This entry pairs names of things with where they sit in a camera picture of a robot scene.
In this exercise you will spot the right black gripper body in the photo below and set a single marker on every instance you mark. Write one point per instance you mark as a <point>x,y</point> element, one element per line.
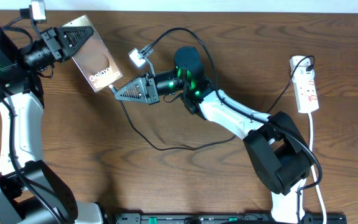
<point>166,82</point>

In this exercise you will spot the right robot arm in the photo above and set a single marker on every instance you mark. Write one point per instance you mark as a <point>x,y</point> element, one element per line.
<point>279,155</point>

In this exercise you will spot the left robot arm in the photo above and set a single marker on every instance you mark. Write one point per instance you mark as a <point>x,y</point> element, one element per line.
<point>30,192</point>

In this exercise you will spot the Galaxy S25 Ultra smartphone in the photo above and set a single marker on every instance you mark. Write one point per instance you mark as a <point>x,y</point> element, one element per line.
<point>94,59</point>

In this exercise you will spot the white power strip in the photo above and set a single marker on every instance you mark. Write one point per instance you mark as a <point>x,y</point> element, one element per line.
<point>302,76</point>

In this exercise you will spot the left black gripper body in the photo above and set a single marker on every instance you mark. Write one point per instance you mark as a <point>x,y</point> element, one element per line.
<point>45,51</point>

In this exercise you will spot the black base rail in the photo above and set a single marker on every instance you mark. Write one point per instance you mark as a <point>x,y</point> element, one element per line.
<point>210,218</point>

